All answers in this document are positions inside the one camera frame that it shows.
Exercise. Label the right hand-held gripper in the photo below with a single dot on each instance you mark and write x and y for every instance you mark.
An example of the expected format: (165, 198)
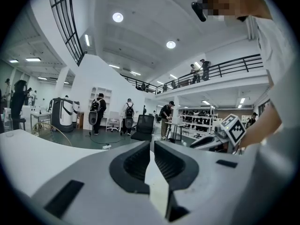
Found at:
(234, 130)

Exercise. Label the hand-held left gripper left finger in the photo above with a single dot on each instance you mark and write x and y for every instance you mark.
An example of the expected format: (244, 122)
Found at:
(98, 196)

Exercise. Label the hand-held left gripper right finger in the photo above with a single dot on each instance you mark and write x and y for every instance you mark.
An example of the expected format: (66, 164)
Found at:
(206, 191)

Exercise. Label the cream notebook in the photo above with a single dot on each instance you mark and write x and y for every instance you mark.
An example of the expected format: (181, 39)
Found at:
(159, 198)

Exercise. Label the person's right forearm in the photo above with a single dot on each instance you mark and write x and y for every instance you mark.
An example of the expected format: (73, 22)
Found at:
(260, 128)

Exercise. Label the white shelving rack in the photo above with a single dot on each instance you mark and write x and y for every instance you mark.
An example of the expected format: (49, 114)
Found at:
(197, 121)

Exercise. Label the white power strip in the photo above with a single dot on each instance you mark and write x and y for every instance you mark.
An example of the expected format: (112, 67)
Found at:
(106, 146)

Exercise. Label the black mesh visitor chair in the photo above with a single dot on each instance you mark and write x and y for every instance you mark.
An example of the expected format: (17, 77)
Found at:
(144, 128)

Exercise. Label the white swivel chair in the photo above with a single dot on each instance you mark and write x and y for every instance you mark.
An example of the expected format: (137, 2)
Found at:
(113, 122)

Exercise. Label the black balcony railing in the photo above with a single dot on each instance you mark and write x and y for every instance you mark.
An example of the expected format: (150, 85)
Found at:
(234, 67)

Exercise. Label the white and black robot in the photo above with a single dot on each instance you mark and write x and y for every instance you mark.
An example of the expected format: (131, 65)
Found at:
(63, 114)

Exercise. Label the white desk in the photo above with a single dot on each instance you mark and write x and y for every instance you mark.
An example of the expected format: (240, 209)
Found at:
(41, 116)

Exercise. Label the round ceiling light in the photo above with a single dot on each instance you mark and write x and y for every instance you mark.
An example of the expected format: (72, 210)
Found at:
(171, 44)
(117, 17)

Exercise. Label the person's white shirt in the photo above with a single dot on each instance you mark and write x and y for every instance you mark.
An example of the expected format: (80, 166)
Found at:
(274, 50)

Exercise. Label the clear water bottle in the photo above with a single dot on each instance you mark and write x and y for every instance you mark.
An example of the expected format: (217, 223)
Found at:
(7, 123)

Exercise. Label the black high-back office chair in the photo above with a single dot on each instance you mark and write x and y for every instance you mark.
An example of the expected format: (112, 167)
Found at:
(18, 102)

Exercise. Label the black window grid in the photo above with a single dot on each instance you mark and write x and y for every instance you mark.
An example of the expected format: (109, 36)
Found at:
(65, 20)

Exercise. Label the white wall shelf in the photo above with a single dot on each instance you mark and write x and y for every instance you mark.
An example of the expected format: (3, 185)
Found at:
(103, 95)

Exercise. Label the black head-mounted camera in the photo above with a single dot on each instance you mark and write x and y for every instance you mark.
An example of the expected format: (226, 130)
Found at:
(199, 9)

